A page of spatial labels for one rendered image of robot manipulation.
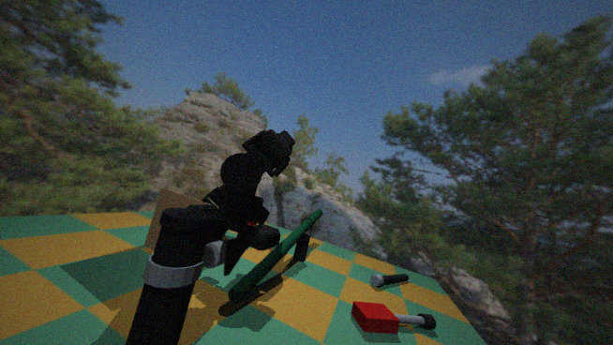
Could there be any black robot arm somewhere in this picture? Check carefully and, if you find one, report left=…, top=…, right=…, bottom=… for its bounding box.
left=202, top=129, right=296, bottom=224

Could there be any black post with cap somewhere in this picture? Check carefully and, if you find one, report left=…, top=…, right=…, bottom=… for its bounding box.
left=126, top=207, right=217, bottom=345

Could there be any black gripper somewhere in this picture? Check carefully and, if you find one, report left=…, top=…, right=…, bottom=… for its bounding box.
left=187, top=186, right=280, bottom=277

